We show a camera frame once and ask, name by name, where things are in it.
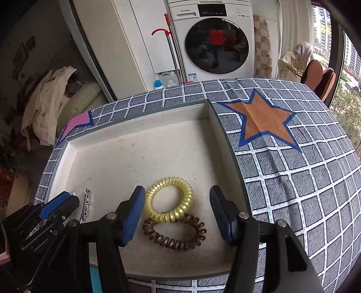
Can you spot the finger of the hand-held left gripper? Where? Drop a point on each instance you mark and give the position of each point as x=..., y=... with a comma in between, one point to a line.
x=55, y=205
x=67, y=210

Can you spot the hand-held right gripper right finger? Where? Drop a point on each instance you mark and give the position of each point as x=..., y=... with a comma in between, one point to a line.
x=222, y=217

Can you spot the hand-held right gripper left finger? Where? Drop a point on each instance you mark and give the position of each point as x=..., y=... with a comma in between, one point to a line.
x=132, y=214

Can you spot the white shallow tray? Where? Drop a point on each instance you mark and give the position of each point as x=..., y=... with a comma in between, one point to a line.
x=135, y=146

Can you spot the beige jacket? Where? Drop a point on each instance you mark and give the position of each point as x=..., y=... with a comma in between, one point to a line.
x=45, y=104

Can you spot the beige sofa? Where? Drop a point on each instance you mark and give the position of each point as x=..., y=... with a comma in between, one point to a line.
x=84, y=95

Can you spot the blue capped detergent bottle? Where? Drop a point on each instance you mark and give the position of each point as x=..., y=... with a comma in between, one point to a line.
x=158, y=84

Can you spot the white plastic jug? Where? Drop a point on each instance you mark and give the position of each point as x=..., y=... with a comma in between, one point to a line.
x=169, y=80

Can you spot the white cabinet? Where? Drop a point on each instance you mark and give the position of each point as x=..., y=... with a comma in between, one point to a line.
x=152, y=50

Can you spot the brown chair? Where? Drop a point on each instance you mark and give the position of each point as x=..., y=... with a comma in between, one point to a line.
x=313, y=74
x=325, y=84

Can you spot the white washing machine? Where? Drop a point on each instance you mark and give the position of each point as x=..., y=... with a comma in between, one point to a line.
x=217, y=48

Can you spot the checkered hanging cloth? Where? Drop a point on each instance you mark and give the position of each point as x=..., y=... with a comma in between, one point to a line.
x=261, y=42

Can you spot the white cloth on chair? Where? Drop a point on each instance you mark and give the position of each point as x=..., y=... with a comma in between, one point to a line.
x=299, y=55

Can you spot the white curtain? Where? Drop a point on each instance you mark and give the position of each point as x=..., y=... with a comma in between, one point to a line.
x=293, y=22

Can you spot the small dark picture frame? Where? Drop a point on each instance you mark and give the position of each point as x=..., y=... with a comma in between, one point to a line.
x=14, y=73

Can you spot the large dark picture frame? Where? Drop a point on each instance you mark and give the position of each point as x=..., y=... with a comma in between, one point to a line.
x=20, y=56

